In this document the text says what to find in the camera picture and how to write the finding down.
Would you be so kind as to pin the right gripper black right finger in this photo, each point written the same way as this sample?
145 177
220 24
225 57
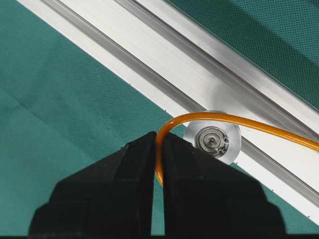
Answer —
205 197

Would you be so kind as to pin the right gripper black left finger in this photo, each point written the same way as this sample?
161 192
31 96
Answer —
111 197

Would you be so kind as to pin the silver pulley shaft near ring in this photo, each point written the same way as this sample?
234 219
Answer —
221 140

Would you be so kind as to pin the silver aluminium extrusion rail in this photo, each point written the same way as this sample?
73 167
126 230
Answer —
175 62

